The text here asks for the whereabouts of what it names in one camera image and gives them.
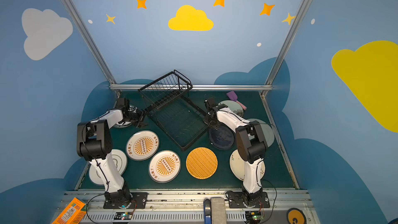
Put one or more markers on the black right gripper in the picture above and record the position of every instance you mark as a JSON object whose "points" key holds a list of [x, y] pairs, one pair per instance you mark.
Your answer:
{"points": [[210, 121]]}

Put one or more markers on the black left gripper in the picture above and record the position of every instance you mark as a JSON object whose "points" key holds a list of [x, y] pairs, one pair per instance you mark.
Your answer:
{"points": [[138, 117]]}

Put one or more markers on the orange sunburst plate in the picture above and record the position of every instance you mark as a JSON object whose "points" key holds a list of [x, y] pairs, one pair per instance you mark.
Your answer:
{"points": [[164, 166], [142, 145]]}

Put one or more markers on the white cloud emblem plate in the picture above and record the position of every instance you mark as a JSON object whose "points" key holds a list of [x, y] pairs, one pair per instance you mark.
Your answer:
{"points": [[120, 161]]}

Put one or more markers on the green rim lettered plate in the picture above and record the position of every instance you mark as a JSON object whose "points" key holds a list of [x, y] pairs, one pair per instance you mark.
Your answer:
{"points": [[123, 123]]}

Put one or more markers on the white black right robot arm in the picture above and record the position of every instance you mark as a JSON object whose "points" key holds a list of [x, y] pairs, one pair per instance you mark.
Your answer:
{"points": [[251, 146]]}

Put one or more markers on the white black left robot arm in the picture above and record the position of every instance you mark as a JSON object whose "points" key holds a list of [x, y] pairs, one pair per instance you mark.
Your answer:
{"points": [[95, 144]]}

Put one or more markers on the dark blue plate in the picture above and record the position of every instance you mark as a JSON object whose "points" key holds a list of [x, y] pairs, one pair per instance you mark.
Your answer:
{"points": [[222, 138]]}

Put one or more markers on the pale green flower plate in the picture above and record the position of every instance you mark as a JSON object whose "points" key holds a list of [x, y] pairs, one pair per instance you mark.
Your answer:
{"points": [[234, 107]]}

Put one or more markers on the purple pink spatula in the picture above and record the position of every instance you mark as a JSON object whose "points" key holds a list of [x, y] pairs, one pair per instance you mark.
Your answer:
{"points": [[233, 97]]}

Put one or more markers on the yellow woven round mat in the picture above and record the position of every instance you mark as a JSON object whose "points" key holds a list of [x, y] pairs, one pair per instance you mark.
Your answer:
{"points": [[201, 163]]}

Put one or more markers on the cream floral sprig plate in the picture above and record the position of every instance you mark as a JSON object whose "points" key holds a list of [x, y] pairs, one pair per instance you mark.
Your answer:
{"points": [[237, 166]]}

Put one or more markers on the pale green plain plate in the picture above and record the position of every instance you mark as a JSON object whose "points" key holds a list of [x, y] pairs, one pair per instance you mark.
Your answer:
{"points": [[267, 131]]}

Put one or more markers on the grey blue block tool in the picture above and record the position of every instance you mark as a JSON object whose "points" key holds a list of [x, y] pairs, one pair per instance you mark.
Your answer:
{"points": [[215, 211]]}

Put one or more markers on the left green circuit board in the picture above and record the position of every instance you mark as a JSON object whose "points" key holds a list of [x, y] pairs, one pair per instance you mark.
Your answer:
{"points": [[123, 216]]}

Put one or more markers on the green circuit board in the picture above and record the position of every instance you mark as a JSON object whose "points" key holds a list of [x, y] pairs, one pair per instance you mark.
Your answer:
{"points": [[253, 217], [123, 216]]}

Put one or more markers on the right green circuit board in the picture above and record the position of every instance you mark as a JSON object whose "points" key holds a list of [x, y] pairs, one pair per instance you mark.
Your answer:
{"points": [[253, 217]]}

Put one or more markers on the orange cardboard box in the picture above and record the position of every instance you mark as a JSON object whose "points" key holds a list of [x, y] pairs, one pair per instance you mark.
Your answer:
{"points": [[73, 213]]}

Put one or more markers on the yellow black round disc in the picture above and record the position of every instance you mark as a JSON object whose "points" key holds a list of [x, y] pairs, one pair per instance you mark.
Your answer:
{"points": [[296, 216]]}

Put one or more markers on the black wire dish rack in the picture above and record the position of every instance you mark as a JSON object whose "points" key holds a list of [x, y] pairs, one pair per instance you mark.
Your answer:
{"points": [[169, 106]]}

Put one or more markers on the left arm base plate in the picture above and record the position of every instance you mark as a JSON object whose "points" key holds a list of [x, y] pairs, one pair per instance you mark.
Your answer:
{"points": [[138, 199]]}

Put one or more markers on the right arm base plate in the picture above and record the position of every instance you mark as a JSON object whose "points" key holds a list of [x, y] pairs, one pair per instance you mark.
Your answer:
{"points": [[236, 200]]}

